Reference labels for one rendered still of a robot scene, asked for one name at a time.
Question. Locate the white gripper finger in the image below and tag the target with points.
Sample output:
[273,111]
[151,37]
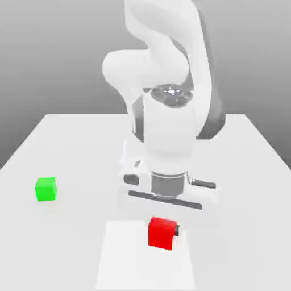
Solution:
[177,230]

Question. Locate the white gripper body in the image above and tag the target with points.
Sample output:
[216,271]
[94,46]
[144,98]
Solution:
[141,202]

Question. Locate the small red cube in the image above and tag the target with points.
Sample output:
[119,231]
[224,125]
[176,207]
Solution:
[161,234]

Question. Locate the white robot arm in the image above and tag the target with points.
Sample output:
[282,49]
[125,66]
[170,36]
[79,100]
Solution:
[168,127]

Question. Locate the small green cube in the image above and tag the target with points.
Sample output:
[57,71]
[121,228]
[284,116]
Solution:
[45,189]

